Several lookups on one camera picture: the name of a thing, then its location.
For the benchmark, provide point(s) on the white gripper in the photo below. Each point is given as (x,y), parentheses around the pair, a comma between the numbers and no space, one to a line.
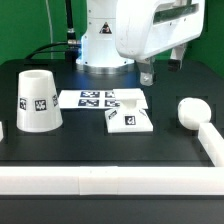
(145,28)

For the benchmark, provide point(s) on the white lamp bulb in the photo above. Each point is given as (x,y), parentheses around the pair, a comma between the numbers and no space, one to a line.
(192,112)

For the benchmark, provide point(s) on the white lamp base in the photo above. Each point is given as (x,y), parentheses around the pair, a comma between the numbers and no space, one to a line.
(130,115)

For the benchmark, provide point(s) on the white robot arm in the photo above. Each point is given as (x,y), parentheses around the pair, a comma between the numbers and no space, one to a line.
(98,48)

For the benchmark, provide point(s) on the white lamp shade cone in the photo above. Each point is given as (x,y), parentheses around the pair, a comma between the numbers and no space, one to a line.
(37,107)

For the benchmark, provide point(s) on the white marker sheet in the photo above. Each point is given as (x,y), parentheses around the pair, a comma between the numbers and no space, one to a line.
(100,99)

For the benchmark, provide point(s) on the white block left edge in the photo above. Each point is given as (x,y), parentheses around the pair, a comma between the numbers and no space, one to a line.
(1,132)

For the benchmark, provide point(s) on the white right rail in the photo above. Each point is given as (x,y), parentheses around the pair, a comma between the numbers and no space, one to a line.
(213,143)

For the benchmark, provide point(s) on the white rail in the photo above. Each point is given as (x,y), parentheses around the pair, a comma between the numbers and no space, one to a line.
(213,143)
(111,181)

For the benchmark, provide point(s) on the white front rail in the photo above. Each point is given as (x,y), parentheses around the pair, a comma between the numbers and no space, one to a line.
(111,181)

